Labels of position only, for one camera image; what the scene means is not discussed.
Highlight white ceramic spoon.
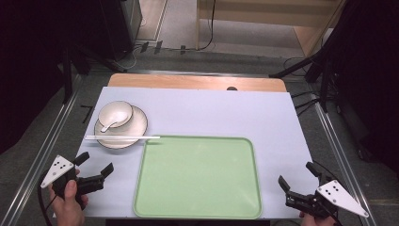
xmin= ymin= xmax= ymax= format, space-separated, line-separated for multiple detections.
xmin=100 ymin=111 xmax=130 ymax=134

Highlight person's right hand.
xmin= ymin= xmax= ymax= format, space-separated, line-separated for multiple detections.
xmin=298 ymin=211 xmax=337 ymax=226

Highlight green plastic tray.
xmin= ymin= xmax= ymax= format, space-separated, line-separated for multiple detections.
xmin=133 ymin=135 xmax=263 ymax=220

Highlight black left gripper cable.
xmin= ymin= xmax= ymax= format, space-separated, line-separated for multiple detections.
xmin=37 ymin=170 xmax=58 ymax=226

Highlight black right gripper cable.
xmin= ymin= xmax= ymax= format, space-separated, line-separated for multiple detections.
xmin=313 ymin=160 xmax=344 ymax=226

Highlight person's left hand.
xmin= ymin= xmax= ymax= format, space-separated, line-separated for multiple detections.
xmin=48 ymin=169 xmax=89 ymax=226

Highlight light wooden shelf unit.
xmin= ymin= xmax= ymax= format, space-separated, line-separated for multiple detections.
xmin=195 ymin=0 xmax=347 ymax=58

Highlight black hanging cable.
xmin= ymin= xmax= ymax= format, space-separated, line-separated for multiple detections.
xmin=197 ymin=0 xmax=217 ymax=52

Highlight black metal stand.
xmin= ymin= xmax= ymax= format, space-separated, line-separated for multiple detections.
xmin=57 ymin=43 xmax=126 ymax=105
xmin=268 ymin=46 xmax=338 ymax=114

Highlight black cabinet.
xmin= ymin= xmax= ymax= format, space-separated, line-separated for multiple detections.
xmin=99 ymin=0 xmax=143 ymax=62

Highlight black curtain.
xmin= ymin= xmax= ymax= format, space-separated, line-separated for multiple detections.
xmin=326 ymin=0 xmax=399 ymax=177
xmin=0 ymin=0 xmax=104 ymax=155

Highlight white chopstick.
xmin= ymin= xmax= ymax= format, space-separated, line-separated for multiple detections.
xmin=84 ymin=137 xmax=159 ymax=141
xmin=84 ymin=135 xmax=161 ymax=139

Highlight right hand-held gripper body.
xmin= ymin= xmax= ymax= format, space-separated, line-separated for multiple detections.
xmin=285 ymin=179 xmax=370 ymax=219

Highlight white bowl with dark rim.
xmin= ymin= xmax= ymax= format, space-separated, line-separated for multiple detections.
xmin=98 ymin=100 xmax=134 ymax=129

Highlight white plate with dark rim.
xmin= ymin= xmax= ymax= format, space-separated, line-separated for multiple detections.
xmin=93 ymin=105 xmax=149 ymax=150

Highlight pale lavender table sheet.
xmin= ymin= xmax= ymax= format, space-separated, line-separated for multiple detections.
xmin=53 ymin=86 xmax=318 ymax=220

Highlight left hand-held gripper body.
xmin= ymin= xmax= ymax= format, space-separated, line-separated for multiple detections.
xmin=40 ymin=154 xmax=105 ymax=211

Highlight black floor cables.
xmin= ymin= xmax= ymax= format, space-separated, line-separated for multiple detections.
xmin=283 ymin=56 xmax=324 ymax=118

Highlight aluminium floor rail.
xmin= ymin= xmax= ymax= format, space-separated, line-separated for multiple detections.
xmin=0 ymin=74 xmax=83 ymax=226
xmin=313 ymin=102 xmax=379 ymax=226

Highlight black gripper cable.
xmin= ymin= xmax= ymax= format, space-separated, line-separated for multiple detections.
xmin=313 ymin=160 xmax=344 ymax=226
xmin=37 ymin=170 xmax=58 ymax=226

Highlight wooden table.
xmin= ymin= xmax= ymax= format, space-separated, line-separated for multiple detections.
xmin=107 ymin=73 xmax=288 ymax=93

